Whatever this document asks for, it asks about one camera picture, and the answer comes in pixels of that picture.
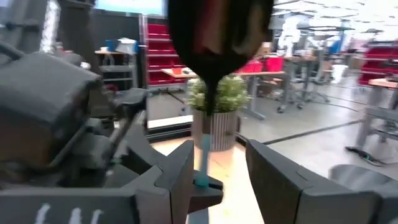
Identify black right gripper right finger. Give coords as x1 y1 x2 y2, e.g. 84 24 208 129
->
245 139 398 224

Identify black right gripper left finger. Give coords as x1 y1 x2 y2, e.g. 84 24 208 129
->
0 140 196 224

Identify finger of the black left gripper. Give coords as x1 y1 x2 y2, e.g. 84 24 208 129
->
190 182 224 214
105 124 170 187

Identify blue-handled black spoon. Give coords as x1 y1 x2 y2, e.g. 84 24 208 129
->
167 0 274 189

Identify black floor power strip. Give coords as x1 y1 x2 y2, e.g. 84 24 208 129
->
345 145 398 166

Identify white and blue box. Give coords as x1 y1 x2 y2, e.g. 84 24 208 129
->
104 37 139 55

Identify potted plant striped pot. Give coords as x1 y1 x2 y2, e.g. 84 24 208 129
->
185 73 252 152

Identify black partition panel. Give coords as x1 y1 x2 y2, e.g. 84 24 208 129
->
93 8 144 90

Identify metal rack red bins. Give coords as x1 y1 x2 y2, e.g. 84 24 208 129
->
142 15 187 86
357 39 398 86

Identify white bucket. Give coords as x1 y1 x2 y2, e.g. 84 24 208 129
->
330 64 349 85

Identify red storage bin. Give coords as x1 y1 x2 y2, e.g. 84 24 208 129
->
266 56 285 73
236 60 265 74

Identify cardboard box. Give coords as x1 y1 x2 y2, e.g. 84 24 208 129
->
256 42 272 57

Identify white humanoid robot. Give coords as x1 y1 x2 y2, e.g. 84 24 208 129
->
277 16 302 57

